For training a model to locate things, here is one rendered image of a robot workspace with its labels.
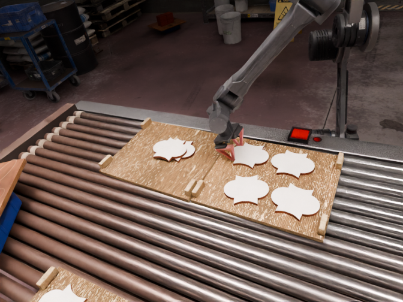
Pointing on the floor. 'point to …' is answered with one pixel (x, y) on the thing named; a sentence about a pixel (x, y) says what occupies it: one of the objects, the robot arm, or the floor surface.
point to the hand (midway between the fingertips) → (236, 151)
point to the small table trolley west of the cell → (48, 86)
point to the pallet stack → (95, 6)
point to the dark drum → (70, 12)
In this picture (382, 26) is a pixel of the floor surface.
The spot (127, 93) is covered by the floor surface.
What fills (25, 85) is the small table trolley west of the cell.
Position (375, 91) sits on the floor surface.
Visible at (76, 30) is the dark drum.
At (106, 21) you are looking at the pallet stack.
